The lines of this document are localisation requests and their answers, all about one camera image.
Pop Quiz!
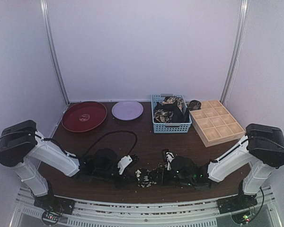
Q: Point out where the green circuit board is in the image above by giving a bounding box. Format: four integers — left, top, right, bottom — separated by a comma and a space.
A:
41, 211, 61, 225
231, 211, 256, 225

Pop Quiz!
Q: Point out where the aluminium frame post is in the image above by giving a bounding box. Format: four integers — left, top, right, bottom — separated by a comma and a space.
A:
220, 0, 249, 105
40, 0, 70, 105

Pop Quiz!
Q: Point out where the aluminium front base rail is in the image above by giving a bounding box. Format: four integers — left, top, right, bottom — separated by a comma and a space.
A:
10, 184, 282, 227

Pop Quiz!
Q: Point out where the lavender round plate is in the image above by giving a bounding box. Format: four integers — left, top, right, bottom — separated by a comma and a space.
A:
112, 101, 144, 121

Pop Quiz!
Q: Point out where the blue perforated plastic basket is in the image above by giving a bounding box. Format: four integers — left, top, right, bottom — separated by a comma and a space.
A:
151, 94, 192, 133

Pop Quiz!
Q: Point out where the left green circuit board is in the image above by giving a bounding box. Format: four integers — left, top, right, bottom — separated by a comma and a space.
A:
41, 211, 61, 225

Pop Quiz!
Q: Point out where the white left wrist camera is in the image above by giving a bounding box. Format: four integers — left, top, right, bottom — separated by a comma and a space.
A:
117, 154, 139, 175

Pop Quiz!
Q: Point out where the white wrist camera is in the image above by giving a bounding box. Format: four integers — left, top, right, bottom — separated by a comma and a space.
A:
161, 148, 175, 171
117, 154, 139, 175

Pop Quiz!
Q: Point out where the rolled dark patterned tie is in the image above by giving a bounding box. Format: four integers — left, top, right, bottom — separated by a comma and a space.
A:
187, 100, 202, 111

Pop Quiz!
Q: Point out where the plain black tie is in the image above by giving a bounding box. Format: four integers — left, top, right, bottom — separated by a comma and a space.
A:
153, 104, 189, 123

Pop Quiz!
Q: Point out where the dark red round tray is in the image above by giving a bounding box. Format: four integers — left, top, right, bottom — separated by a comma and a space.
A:
62, 101, 107, 133

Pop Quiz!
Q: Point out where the black skull pattern tie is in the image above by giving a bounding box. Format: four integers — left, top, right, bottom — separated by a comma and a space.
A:
135, 168, 157, 188

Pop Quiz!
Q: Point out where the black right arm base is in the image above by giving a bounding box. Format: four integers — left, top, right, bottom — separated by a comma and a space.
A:
217, 194, 257, 214

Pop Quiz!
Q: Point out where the right green circuit board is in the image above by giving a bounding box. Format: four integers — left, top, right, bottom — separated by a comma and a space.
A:
231, 211, 256, 225

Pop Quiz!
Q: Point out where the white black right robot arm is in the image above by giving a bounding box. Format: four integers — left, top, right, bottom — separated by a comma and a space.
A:
149, 123, 284, 209

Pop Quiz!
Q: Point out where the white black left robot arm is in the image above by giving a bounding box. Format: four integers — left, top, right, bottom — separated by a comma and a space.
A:
0, 120, 135, 210

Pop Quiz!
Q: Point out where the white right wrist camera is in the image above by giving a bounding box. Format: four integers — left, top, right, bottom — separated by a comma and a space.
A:
161, 148, 175, 171

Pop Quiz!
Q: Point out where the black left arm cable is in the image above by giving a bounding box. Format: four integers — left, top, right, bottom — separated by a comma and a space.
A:
82, 130, 138, 161

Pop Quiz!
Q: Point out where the orange paisley patterned tie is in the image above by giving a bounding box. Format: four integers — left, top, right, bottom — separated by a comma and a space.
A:
162, 96, 184, 111

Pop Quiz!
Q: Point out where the right aluminium frame post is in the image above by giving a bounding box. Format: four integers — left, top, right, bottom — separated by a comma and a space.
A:
220, 0, 249, 105

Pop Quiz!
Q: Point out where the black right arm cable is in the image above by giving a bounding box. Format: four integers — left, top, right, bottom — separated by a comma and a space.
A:
248, 186, 266, 218

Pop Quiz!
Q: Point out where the wooden compartment organizer box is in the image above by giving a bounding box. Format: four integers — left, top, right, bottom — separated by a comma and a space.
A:
190, 100, 245, 147

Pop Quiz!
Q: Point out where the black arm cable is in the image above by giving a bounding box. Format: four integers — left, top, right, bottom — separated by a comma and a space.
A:
248, 186, 266, 218
82, 130, 138, 161

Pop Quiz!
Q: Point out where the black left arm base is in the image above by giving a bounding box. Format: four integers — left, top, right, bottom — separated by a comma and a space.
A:
34, 195, 75, 215

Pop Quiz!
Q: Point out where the left aluminium frame post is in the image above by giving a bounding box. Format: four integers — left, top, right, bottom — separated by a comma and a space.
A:
40, 0, 70, 105

